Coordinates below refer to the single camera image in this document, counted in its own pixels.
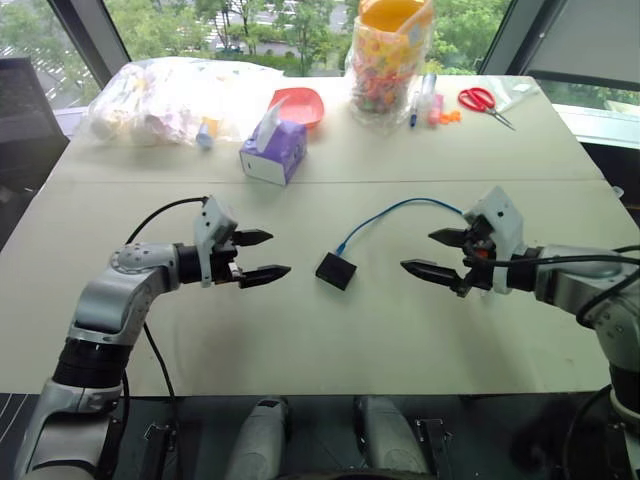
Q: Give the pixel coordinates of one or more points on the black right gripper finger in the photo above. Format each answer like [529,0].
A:
[447,236]
[430,272]

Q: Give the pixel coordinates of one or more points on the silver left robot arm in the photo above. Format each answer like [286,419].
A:
[120,295]

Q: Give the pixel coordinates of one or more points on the bag of colourful toys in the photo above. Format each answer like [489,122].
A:
[386,60]

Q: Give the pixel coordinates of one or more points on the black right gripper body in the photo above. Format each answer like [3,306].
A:
[477,260]

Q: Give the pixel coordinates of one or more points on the small black electronic box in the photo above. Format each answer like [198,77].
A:
[335,270]

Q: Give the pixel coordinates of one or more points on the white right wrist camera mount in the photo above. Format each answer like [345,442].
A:
[500,220]

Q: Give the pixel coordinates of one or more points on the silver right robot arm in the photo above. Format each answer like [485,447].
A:
[590,285]

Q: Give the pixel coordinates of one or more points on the blue capped small bottle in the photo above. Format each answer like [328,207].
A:
[205,135]

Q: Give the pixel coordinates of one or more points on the orange small clip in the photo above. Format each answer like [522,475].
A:
[450,117]

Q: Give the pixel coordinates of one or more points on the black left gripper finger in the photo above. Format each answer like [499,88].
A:
[252,237]
[264,276]

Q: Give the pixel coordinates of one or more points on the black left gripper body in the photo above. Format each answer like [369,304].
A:
[224,260]

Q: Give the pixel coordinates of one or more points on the black office chair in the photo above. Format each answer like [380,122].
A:
[25,130]

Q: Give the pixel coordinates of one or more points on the clear plastic sheet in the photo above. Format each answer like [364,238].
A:
[517,92]

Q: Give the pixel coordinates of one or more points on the pink marker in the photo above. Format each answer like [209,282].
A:
[435,110]

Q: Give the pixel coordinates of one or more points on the dark rounded robot leg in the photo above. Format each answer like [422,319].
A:
[390,440]
[260,440]

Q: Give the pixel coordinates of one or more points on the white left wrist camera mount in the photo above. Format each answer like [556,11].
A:
[212,225]

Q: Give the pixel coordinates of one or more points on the blue capped pen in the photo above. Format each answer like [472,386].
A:
[416,107]

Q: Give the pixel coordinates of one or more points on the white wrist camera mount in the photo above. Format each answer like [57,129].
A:
[212,225]
[500,220]

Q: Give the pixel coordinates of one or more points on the clear plastic bag of items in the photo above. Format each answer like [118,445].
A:
[170,102]

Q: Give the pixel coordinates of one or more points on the red plastic bowl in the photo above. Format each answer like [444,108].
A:
[300,106]

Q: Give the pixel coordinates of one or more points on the purple tissue box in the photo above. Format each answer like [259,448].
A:
[273,152]

